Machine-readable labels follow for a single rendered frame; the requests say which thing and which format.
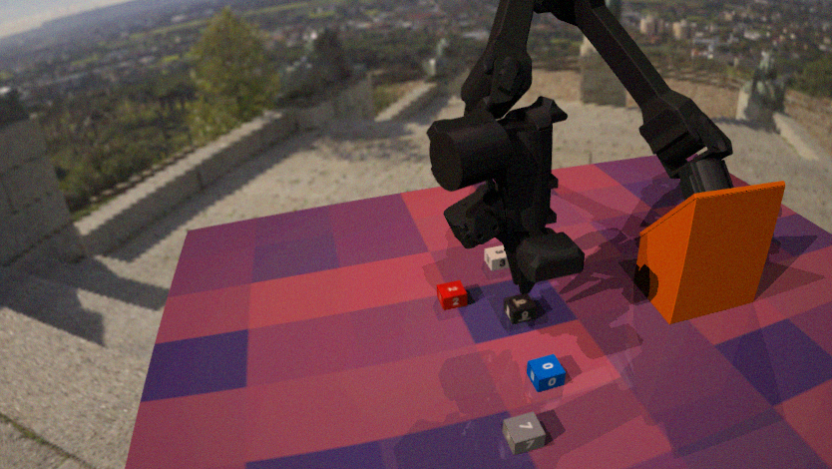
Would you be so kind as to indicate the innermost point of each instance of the blue block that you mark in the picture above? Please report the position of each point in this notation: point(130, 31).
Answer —
point(546, 372)

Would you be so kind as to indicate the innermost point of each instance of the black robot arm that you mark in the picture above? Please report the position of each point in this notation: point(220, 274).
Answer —
point(477, 148)

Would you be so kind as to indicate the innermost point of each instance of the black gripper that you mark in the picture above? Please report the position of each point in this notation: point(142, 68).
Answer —
point(536, 253)

